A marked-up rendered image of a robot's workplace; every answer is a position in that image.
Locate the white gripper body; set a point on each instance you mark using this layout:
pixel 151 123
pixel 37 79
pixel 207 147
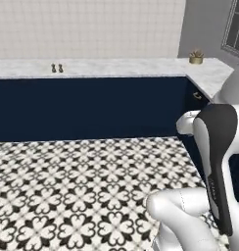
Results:
pixel 186 123

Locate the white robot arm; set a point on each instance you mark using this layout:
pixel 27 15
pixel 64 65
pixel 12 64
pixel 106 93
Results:
pixel 190 215

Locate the navy blue cabinet door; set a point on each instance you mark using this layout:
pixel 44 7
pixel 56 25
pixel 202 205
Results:
pixel 194 104

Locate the navy blue counter cabinet run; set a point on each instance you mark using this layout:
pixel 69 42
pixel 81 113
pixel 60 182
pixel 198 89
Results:
pixel 88 108

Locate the potted plant in brass pot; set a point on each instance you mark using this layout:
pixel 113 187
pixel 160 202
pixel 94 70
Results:
pixel 196 58

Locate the grey framed window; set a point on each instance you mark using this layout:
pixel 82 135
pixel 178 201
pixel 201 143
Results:
pixel 235 26

